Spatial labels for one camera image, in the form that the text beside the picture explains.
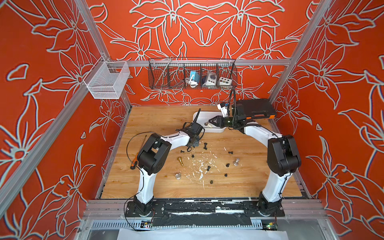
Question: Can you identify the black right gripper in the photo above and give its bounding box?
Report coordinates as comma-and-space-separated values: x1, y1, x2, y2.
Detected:
208, 116, 238, 128

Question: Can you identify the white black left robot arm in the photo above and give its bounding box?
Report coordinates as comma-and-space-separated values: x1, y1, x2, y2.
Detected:
133, 110, 205, 216

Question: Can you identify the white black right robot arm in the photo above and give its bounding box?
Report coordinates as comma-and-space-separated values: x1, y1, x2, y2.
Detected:
209, 89, 302, 217

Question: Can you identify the white plastic storage box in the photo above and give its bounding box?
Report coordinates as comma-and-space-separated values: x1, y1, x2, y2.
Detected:
197, 111, 226, 133

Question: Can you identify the teal box in basket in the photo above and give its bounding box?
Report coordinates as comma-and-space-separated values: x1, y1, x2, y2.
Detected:
189, 71, 200, 85

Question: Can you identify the black orange tool case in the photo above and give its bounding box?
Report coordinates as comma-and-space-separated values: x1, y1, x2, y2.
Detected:
236, 99, 277, 120

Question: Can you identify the white dotted cube in basket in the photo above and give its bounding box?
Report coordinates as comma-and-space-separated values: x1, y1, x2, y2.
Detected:
219, 77, 232, 87

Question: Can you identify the orange handled screwdriver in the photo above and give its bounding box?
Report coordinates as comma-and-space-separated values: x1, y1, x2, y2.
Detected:
130, 135, 147, 170

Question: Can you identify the black wire wall basket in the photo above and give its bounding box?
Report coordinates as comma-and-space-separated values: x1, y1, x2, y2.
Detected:
148, 57, 238, 90

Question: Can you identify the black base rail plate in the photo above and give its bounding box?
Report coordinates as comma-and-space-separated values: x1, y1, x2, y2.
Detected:
124, 198, 286, 218

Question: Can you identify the clear plastic wall bin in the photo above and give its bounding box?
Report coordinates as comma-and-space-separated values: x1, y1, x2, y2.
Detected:
84, 62, 131, 100

